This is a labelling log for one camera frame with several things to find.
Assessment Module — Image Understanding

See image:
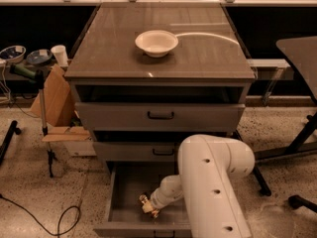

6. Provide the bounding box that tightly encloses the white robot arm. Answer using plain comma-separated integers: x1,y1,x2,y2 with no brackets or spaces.
139,134,255,238

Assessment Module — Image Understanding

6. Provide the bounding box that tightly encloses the grey bottom drawer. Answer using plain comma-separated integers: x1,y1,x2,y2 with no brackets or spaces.
94,162,191,238

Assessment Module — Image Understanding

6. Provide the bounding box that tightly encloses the grey drawer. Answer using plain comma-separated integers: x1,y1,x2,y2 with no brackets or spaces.
94,162,191,238
75,102,245,132
93,142,180,162

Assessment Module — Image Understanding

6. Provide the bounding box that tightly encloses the grey middle drawer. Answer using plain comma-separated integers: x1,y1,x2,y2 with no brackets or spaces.
93,142,180,162

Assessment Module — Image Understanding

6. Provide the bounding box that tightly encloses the grey top drawer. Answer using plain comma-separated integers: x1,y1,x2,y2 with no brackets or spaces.
75,102,245,132

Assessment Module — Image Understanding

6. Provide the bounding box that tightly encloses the grey drawer cabinet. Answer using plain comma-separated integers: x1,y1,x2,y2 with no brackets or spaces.
63,2,258,238

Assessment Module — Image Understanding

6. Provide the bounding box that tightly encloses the white bowl on counter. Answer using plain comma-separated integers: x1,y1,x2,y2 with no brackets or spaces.
135,30,178,58

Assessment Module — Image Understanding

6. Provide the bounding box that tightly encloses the brown cardboard box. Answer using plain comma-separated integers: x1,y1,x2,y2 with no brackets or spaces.
43,64,90,142

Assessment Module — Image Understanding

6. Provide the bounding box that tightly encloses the black caster foot right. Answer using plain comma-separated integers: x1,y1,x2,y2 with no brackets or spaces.
288,195,317,213

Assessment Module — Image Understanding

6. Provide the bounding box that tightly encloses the black stand leg left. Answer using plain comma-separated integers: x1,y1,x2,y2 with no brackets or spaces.
0,120,21,165

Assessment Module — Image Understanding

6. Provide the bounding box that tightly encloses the white paper cup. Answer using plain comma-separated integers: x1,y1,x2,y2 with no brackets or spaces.
51,45,68,66

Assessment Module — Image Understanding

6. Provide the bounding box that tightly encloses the black stand legs right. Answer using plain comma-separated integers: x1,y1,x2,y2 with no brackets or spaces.
232,112,317,196

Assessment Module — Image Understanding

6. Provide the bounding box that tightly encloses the blue patterned bowl right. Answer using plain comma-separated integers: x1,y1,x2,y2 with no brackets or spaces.
26,50,53,66

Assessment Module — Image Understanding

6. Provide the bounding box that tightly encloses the blue patterned bowl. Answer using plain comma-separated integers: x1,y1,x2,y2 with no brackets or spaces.
26,50,53,66
0,46,26,63

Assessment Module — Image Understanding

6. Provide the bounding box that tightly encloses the blue patterned bowl left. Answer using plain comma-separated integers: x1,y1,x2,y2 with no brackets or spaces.
0,46,26,63

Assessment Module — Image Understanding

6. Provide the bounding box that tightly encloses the tripod with green handle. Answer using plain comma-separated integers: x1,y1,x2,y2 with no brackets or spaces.
10,64,55,178

